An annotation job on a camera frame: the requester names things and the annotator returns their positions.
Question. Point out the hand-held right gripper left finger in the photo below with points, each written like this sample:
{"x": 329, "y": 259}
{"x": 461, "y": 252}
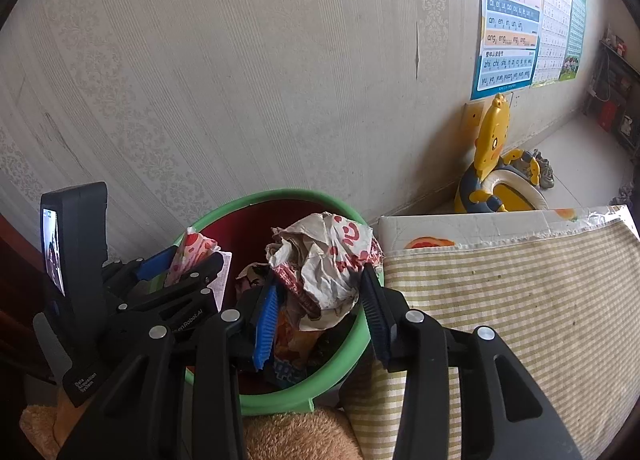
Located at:
{"x": 265, "y": 330}

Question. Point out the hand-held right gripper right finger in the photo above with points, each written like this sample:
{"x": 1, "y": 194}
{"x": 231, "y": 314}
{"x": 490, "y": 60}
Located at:
{"x": 377, "y": 320}

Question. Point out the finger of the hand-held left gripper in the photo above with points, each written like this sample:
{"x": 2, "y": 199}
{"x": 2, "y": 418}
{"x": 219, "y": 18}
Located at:
{"x": 195, "y": 275}
{"x": 155, "y": 262}

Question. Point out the orange pink patterned wrapper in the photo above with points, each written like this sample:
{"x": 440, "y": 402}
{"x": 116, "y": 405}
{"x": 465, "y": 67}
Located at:
{"x": 192, "y": 247}

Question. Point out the red basin with green rim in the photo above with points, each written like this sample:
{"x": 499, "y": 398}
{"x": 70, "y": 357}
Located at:
{"x": 235, "y": 235}

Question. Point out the red-printed white paper wrapper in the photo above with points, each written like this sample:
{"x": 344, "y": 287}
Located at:
{"x": 325, "y": 260}

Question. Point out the orange snack wrapper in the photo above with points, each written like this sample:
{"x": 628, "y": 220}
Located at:
{"x": 292, "y": 340}

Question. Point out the white paper slip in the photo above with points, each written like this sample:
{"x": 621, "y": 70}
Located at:
{"x": 224, "y": 285}

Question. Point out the dark wooden furniture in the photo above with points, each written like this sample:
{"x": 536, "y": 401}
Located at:
{"x": 15, "y": 315}

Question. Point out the tan fluffy cloth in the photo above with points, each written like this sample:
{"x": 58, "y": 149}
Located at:
{"x": 300, "y": 435}

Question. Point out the yellow duck potty seat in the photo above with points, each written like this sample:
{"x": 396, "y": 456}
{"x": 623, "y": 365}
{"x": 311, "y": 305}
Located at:
{"x": 492, "y": 140}

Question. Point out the small grey shoes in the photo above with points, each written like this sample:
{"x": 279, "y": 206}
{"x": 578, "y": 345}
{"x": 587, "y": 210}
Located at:
{"x": 544, "y": 172}

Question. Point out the red bin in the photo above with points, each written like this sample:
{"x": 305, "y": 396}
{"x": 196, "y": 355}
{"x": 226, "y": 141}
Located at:
{"x": 607, "y": 115}

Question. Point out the dark desk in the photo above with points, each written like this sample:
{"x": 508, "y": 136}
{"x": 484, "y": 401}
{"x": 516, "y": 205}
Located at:
{"x": 620, "y": 52}

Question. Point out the blue-bordered letter wall poster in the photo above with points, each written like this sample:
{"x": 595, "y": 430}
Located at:
{"x": 510, "y": 15}

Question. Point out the white chart wall poster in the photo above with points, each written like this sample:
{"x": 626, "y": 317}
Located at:
{"x": 555, "y": 15}

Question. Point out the green number wall poster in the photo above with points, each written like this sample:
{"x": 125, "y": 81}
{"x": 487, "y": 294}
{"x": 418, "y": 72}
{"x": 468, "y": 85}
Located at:
{"x": 575, "y": 25}

